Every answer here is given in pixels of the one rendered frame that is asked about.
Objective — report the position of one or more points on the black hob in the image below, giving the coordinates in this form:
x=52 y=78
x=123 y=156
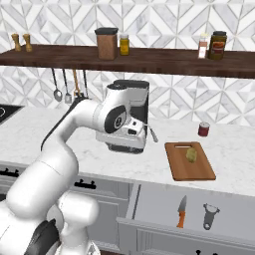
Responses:
x=6 y=112

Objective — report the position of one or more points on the dark jar with red label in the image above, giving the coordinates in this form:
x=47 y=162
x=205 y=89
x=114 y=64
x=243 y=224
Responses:
x=217 y=46

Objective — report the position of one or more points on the grey cupboard door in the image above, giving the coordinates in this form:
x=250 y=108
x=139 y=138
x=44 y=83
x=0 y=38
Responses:
x=111 y=219

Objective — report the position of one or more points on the wooden shaker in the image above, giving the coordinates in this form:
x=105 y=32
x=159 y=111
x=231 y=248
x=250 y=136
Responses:
x=16 y=42
x=27 y=43

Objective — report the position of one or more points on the yellow jar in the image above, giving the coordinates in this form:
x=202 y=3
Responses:
x=124 y=46

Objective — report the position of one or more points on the red can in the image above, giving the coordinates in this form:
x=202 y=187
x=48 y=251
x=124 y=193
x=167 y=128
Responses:
x=204 y=129

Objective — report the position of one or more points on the hanging metal spatula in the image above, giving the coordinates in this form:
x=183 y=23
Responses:
x=67 y=97

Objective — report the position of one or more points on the black and white coffee machine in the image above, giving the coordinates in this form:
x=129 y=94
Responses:
x=140 y=99

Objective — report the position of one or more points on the dark wooden wall shelf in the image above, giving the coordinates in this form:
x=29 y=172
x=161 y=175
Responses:
x=159 y=61

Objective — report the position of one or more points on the white and red spice bottle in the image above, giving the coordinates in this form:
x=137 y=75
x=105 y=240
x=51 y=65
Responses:
x=202 y=48

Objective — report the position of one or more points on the open grey drawer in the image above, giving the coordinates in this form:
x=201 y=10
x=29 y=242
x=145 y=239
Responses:
x=166 y=205

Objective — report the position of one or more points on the brown canister with black lid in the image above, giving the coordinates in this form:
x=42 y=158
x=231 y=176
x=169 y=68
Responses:
x=107 y=45

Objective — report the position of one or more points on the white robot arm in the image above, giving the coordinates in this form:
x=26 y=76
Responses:
x=50 y=172

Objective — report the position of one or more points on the grey drawer front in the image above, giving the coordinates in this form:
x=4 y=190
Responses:
x=13 y=181
x=109 y=189

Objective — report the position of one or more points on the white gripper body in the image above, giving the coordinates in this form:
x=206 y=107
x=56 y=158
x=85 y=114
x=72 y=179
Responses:
x=123 y=138

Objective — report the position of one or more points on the grey peeler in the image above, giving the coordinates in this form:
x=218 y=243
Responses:
x=209 y=215

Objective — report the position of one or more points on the wooden cutting board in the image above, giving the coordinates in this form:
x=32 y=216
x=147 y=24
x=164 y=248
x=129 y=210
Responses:
x=181 y=166

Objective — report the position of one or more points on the hanging metal spoon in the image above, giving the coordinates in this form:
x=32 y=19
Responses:
x=57 y=94

